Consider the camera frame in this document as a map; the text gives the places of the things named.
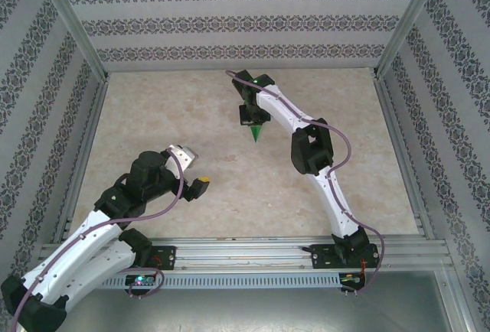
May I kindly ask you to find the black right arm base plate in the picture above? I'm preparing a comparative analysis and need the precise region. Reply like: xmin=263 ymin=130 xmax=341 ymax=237
xmin=312 ymin=243 xmax=381 ymax=271

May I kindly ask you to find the aluminium side rail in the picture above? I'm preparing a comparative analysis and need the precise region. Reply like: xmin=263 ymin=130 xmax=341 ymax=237
xmin=373 ymin=75 xmax=436 ymax=241
xmin=51 ymin=75 xmax=112 ymax=243

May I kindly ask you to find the slotted grey cable duct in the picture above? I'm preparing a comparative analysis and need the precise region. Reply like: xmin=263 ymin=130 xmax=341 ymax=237
xmin=100 ymin=273 xmax=341 ymax=290

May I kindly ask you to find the aluminium mounting rail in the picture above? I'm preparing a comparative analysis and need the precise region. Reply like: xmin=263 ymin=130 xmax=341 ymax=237
xmin=36 ymin=234 xmax=455 ymax=272

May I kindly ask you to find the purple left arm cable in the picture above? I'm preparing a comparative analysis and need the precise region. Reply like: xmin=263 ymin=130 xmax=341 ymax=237
xmin=9 ymin=151 xmax=185 ymax=331

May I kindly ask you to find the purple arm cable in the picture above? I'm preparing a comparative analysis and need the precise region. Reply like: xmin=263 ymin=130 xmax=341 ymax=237
xmin=224 ymin=70 xmax=385 ymax=298
xmin=9 ymin=151 xmax=185 ymax=331

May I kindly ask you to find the aluminium frame post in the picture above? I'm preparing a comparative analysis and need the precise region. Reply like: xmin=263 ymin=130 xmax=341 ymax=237
xmin=371 ymin=0 xmax=451 ymax=80
xmin=30 ymin=0 xmax=112 ymax=83

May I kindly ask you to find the circuit board with lights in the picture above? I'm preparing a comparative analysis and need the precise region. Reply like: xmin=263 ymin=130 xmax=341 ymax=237
xmin=126 ymin=275 xmax=156 ymax=287
xmin=341 ymin=272 xmax=367 ymax=285

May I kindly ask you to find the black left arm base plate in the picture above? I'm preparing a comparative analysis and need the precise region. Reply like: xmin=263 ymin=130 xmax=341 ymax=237
xmin=147 ymin=246 xmax=177 ymax=272

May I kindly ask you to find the green paper sheet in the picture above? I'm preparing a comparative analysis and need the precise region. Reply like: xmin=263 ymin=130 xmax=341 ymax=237
xmin=243 ymin=99 xmax=272 ymax=145

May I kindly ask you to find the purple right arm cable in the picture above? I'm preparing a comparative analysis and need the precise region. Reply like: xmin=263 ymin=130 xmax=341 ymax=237
xmin=224 ymin=70 xmax=385 ymax=298

